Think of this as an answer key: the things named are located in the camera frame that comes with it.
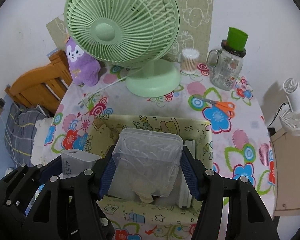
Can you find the round cream compact mirror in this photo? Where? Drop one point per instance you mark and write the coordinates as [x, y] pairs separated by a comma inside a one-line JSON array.
[[145, 196]]

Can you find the green desk fan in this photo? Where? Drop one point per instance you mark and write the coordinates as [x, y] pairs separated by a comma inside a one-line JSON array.
[[135, 34]]

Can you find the clear box of floss picks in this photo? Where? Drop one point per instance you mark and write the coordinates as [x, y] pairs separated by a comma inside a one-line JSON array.
[[145, 161]]

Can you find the glass mason jar mug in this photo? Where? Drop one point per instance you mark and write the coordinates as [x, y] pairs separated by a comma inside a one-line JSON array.
[[225, 65]]

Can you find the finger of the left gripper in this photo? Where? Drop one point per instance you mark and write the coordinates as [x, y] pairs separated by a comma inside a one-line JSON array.
[[62, 210], [18, 187]]

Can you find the white floor fan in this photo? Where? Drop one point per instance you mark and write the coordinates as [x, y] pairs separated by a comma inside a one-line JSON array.
[[287, 115]]

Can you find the orange handled scissors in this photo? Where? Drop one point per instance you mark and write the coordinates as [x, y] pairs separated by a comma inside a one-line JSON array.
[[227, 107]]

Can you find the wooden chair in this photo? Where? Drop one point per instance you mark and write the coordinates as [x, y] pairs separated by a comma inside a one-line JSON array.
[[45, 86]]

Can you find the yellow cartoon fabric storage box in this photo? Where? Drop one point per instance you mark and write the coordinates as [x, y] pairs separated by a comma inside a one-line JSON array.
[[105, 131]]

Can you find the cotton swab container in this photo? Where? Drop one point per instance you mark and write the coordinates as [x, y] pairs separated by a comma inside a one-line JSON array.
[[189, 60]]

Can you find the green cup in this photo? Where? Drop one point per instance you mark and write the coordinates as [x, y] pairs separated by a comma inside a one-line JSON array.
[[236, 39]]

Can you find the plaid blue bedding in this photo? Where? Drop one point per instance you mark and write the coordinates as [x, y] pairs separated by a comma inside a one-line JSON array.
[[20, 131]]

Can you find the floral tablecloth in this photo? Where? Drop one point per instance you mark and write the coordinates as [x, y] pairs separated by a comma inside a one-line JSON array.
[[240, 145]]

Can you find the white 45W charger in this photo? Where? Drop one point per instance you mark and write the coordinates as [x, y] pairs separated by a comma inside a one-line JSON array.
[[76, 161]]

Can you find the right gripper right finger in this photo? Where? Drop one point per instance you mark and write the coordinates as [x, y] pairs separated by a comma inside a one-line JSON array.
[[206, 186]]

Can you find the purple plush toy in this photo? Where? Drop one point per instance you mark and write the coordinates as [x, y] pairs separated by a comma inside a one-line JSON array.
[[84, 69]]

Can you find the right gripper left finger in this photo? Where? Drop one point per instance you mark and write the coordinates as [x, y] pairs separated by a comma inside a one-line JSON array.
[[91, 186]]

